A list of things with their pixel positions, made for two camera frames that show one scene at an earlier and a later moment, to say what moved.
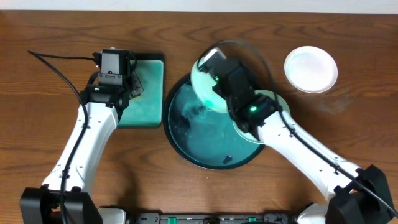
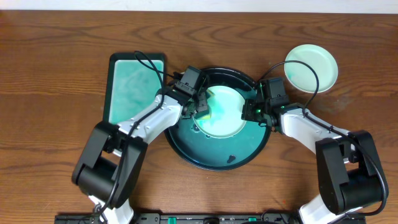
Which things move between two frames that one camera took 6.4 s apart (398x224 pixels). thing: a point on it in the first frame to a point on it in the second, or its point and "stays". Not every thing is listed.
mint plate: (202, 83) to (302, 77)
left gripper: (135, 86) to (196, 104)
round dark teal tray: (202, 137) stays
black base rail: (216, 218) stays
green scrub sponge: (135, 98) to (206, 117)
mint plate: (283, 105) to (226, 104)
